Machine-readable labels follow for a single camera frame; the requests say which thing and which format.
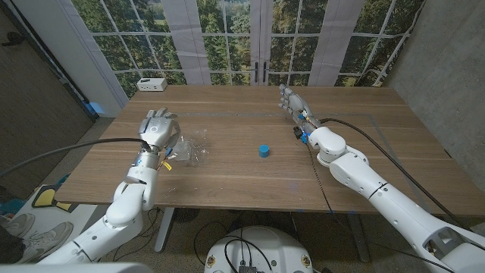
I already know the white printed floor mat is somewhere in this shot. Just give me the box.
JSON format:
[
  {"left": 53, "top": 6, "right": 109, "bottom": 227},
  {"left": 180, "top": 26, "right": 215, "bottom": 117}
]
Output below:
[{"left": 0, "top": 184, "right": 100, "bottom": 265}]

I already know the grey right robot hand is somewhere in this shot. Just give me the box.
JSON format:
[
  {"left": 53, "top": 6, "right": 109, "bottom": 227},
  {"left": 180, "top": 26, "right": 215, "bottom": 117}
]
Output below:
[{"left": 279, "top": 83, "right": 323, "bottom": 137}]

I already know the black floor cable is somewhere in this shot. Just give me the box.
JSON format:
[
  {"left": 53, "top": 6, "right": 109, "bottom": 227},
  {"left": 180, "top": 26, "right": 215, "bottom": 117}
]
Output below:
[
  {"left": 192, "top": 221, "right": 246, "bottom": 265},
  {"left": 112, "top": 207, "right": 164, "bottom": 262}
]

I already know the black torso cable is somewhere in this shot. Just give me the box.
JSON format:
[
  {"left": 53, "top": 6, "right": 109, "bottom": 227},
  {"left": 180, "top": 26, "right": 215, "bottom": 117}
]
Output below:
[{"left": 222, "top": 235, "right": 274, "bottom": 272}]

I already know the grey sneaker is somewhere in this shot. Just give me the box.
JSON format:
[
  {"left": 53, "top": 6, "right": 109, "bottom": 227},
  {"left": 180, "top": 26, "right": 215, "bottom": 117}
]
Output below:
[
  {"left": 0, "top": 212, "right": 36, "bottom": 238},
  {"left": 17, "top": 221, "right": 74, "bottom": 263}
]

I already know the clear plastic wrap sheet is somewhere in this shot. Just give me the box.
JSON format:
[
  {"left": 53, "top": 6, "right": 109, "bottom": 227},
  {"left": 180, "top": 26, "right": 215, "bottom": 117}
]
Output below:
[{"left": 166, "top": 128, "right": 210, "bottom": 168}]

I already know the teal floor object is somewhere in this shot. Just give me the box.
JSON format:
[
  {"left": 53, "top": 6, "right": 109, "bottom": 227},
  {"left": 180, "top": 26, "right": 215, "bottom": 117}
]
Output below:
[{"left": 0, "top": 199, "right": 27, "bottom": 216}]

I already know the white box on table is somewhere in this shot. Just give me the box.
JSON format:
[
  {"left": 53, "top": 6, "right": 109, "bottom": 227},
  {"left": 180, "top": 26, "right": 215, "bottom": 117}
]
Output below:
[{"left": 136, "top": 77, "right": 168, "bottom": 93}]

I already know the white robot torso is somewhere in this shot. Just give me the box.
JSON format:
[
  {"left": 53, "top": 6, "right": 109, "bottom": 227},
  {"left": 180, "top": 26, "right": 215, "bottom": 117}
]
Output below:
[{"left": 203, "top": 225, "right": 314, "bottom": 273}]

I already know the door lever handle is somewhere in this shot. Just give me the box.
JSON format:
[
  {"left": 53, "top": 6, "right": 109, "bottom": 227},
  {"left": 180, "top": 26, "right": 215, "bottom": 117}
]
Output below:
[{"left": 1, "top": 31, "right": 26, "bottom": 47}]

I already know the white table leg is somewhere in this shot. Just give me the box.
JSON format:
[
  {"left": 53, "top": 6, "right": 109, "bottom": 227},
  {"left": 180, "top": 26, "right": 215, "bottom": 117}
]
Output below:
[
  {"left": 346, "top": 212, "right": 371, "bottom": 263},
  {"left": 154, "top": 207, "right": 175, "bottom": 253}
]

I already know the printed forest window backdrop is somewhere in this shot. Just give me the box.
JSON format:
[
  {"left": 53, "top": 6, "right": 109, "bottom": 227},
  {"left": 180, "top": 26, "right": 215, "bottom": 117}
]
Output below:
[{"left": 71, "top": 0, "right": 425, "bottom": 99}]

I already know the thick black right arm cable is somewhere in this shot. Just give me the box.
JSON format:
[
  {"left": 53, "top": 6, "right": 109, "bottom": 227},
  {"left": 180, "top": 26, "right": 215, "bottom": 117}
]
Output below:
[{"left": 320, "top": 118, "right": 471, "bottom": 231}]

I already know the dark trouser leg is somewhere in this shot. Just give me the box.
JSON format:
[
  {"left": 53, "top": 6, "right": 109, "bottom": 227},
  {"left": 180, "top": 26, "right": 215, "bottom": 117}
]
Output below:
[{"left": 0, "top": 226, "right": 26, "bottom": 265}]

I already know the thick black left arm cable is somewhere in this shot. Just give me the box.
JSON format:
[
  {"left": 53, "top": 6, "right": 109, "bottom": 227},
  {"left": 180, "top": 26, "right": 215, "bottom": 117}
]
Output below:
[{"left": 0, "top": 137, "right": 152, "bottom": 178}]

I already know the black ribbed round base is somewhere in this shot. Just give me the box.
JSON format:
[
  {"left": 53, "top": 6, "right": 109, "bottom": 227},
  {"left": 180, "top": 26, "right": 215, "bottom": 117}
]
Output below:
[{"left": 174, "top": 207, "right": 201, "bottom": 223}]

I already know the dark wood-grain door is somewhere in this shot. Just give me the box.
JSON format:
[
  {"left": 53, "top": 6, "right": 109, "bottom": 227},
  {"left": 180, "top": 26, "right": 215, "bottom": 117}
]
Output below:
[{"left": 0, "top": 7, "right": 95, "bottom": 198}]

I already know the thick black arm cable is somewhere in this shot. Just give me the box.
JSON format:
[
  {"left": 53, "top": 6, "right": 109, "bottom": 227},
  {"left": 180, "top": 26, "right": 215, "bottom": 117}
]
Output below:
[
  {"left": 0, "top": 137, "right": 152, "bottom": 178},
  {"left": 320, "top": 118, "right": 471, "bottom": 231}
]

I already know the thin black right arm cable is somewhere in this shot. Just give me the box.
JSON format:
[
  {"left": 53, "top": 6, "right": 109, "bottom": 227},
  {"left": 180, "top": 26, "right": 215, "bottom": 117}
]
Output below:
[{"left": 305, "top": 146, "right": 455, "bottom": 272}]

